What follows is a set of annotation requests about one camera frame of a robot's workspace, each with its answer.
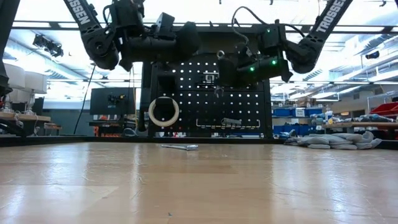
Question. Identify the silver pegboard hook rail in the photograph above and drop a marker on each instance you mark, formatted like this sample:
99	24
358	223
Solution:
248	126

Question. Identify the silver combination wrench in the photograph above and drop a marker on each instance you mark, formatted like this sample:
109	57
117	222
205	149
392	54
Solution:
219	89
183	147

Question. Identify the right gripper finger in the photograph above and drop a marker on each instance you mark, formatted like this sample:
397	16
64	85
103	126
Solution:
228	73

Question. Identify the black ceiling camera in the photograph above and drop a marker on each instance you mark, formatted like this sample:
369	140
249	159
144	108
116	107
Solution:
48	46
372	55

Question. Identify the blue storage bin rack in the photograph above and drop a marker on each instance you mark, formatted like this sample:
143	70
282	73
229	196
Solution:
281	112

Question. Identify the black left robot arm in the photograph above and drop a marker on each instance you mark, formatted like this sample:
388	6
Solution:
99	49

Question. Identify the red bin shelf rack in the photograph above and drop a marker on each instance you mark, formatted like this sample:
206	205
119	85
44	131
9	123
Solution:
385	109

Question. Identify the black pegboard cart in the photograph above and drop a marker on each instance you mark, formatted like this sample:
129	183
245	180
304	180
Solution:
268	118

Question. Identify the black monitor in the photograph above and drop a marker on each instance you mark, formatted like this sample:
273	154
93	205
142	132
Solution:
102	102

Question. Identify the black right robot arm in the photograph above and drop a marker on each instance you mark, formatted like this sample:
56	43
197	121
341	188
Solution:
329	18

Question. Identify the grey work glove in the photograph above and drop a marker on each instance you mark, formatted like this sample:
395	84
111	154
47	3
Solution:
342	138
367	144

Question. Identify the white masking tape roll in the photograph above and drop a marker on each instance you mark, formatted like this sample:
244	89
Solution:
150	112

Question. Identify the black pegboard bin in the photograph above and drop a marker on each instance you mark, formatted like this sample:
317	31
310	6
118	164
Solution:
167	85

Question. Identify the white cylindrical shade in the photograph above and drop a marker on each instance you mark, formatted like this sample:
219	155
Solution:
14	76
36	82

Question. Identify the wooden workbench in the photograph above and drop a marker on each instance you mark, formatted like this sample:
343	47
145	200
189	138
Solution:
357	125
31	117

